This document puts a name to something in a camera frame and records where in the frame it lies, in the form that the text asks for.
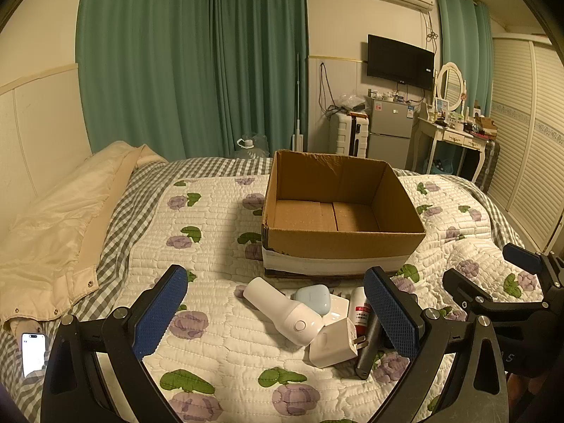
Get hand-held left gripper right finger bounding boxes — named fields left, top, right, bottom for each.
left=363, top=266, right=509, bottom=423

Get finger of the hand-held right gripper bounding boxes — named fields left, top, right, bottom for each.
left=502, top=242, right=564, bottom=306
left=442, top=268, right=551, bottom=319

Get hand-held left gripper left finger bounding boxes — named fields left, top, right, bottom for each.
left=41, top=264, right=189, bottom=423

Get white bottle with red label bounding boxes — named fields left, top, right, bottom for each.
left=347, top=286, right=372, bottom=338

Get black remote control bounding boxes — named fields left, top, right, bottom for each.
left=355, top=313, right=385, bottom=380

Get white power adapter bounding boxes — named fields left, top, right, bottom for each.
left=308, top=317, right=369, bottom=368

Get light blue earbuds case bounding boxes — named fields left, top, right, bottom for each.
left=294, top=285, right=332, bottom=317

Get white cylindrical handheld device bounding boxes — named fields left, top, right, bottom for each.
left=243, top=277, right=324, bottom=347

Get brown cardboard box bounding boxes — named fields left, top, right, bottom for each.
left=261, top=150, right=427, bottom=279

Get white floral quilt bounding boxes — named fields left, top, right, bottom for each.
left=94, top=172, right=529, bottom=423

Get dark suitcase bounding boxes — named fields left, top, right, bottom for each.
left=473, top=139, right=502, bottom=192

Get blue plastic basket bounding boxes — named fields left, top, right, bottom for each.
left=429, top=154, right=456, bottom=176

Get white louvred wardrobe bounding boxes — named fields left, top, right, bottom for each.
left=489, top=33, right=564, bottom=252

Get cream padded jacket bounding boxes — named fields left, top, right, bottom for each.
left=0, top=141, right=168, bottom=333

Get smartphone with lit screen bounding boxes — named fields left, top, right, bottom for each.
left=21, top=332, right=48, bottom=379

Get white dressing table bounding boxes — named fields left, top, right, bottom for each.
left=412, top=117, right=496, bottom=181

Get cluster of cosmetic items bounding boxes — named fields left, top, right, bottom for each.
left=425, top=97, right=498, bottom=138

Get silver small fridge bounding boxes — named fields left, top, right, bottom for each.
left=367, top=97, right=419, bottom=170

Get white suitcase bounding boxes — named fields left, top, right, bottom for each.
left=330, top=112, right=370, bottom=157

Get clear plastic water jug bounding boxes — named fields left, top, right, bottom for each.
left=233, top=134, right=269, bottom=159

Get white oval vanity mirror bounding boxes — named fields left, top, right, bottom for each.
left=434, top=62, right=467, bottom=111

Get white flat mop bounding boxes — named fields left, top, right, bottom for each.
left=288, top=53, right=307, bottom=153

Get cluster of small bottles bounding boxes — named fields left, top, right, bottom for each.
left=368, top=89, right=419, bottom=105

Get clear plastic bag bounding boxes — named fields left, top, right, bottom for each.
left=337, top=93, right=367, bottom=114

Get light teal curtain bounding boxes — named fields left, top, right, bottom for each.
left=434, top=0, right=493, bottom=117

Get wide green curtain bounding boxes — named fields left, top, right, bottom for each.
left=76, top=0, right=219, bottom=159

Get narrow green curtain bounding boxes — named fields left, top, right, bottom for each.
left=210, top=0, right=309, bottom=159

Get black wall cables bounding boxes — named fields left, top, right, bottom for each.
left=318, top=62, right=339, bottom=116

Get black wall television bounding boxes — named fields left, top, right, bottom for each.
left=367, top=34, right=435, bottom=91

